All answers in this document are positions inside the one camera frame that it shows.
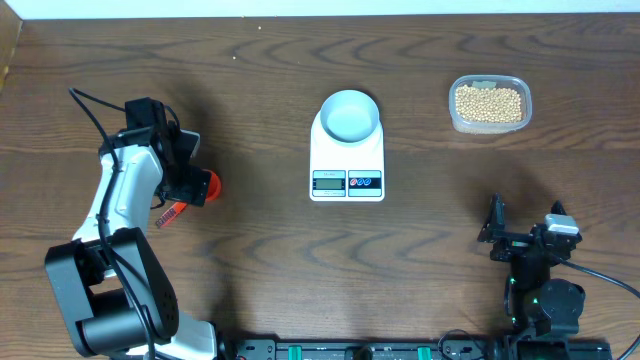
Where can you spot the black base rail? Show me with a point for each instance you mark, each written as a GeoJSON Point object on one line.
{"type": "Point", "coordinates": [456, 348]}

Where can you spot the clear container of soybeans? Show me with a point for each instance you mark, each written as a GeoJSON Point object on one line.
{"type": "Point", "coordinates": [490, 104]}

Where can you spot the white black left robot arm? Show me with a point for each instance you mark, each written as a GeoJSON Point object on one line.
{"type": "Point", "coordinates": [114, 296]}

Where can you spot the white digital kitchen scale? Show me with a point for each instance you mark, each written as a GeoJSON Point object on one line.
{"type": "Point", "coordinates": [347, 171]}

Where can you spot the red plastic scoop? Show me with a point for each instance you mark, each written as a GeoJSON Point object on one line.
{"type": "Point", "coordinates": [177, 208]}

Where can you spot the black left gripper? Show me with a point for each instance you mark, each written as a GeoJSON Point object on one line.
{"type": "Point", "coordinates": [192, 187]}

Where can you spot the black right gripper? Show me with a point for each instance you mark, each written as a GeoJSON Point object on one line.
{"type": "Point", "coordinates": [494, 231]}

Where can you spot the grey plastic bowl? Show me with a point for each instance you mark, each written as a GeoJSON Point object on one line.
{"type": "Point", "coordinates": [349, 116]}

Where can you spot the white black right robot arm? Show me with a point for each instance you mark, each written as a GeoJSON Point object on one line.
{"type": "Point", "coordinates": [545, 311]}

